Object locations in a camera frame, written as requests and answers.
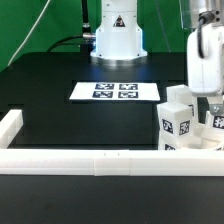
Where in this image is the white cable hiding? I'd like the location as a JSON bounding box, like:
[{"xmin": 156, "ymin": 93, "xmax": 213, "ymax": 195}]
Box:
[{"xmin": 7, "ymin": 0, "xmax": 53, "ymax": 67}]

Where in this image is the white round stool seat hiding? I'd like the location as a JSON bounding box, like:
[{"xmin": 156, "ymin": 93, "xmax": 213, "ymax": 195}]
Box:
[{"xmin": 157, "ymin": 123, "xmax": 224, "ymax": 152}]

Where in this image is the black cable with connector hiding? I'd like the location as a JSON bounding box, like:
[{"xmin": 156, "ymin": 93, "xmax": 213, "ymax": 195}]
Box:
[{"xmin": 46, "ymin": 0, "xmax": 98, "ymax": 53}]

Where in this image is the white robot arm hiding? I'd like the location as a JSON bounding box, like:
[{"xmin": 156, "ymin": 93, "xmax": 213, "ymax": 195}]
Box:
[{"xmin": 90, "ymin": 0, "xmax": 224, "ymax": 116}]

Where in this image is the white U-shaped fence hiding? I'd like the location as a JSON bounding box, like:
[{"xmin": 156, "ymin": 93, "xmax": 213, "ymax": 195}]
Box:
[{"xmin": 0, "ymin": 109, "xmax": 224, "ymax": 176}]

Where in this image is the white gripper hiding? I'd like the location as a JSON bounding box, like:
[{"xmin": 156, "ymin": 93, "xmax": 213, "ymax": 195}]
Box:
[{"xmin": 187, "ymin": 25, "xmax": 224, "ymax": 116}]

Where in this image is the white sheet with markers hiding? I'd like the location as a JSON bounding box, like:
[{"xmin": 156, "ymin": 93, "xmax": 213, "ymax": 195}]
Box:
[{"xmin": 70, "ymin": 82, "xmax": 160, "ymax": 101}]

